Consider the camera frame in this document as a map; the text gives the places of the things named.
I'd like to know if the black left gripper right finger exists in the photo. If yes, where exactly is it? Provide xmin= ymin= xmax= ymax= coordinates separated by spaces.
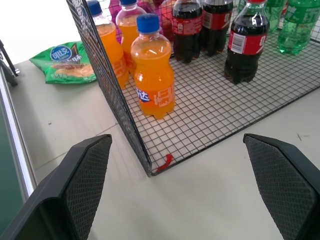
xmin=243 ymin=133 xmax=320 ymax=240

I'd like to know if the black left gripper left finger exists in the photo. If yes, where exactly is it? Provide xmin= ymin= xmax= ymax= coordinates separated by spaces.
xmin=0 ymin=133 xmax=113 ymax=240

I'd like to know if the red zip tie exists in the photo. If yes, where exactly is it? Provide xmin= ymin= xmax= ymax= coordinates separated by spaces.
xmin=156 ymin=153 xmax=174 ymax=173

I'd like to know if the green chip bag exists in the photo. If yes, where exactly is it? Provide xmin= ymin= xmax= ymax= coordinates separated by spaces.
xmin=29 ymin=40 xmax=98 ymax=85

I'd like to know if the black metal stand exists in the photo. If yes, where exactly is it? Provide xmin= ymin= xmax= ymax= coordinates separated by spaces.
xmin=0 ymin=39 xmax=20 ymax=87

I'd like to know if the cola bottle red label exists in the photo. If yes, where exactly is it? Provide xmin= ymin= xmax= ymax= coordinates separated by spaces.
xmin=201 ymin=0 xmax=234 ymax=57
xmin=171 ymin=0 xmax=204 ymax=63
xmin=223 ymin=0 xmax=270 ymax=85

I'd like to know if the green soda bottle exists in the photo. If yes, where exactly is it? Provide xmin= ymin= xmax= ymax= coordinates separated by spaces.
xmin=262 ymin=0 xmax=288 ymax=34
xmin=277 ymin=0 xmax=320 ymax=56

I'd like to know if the orange soda bottle blue cap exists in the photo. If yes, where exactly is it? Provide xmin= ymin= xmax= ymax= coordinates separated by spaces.
xmin=115 ymin=0 xmax=148 ymax=76
xmin=130 ymin=13 xmax=176 ymax=121
xmin=86 ymin=0 xmax=130 ymax=90

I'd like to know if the black wire mesh rack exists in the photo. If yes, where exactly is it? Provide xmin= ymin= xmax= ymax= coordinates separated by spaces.
xmin=65 ymin=0 xmax=320 ymax=178

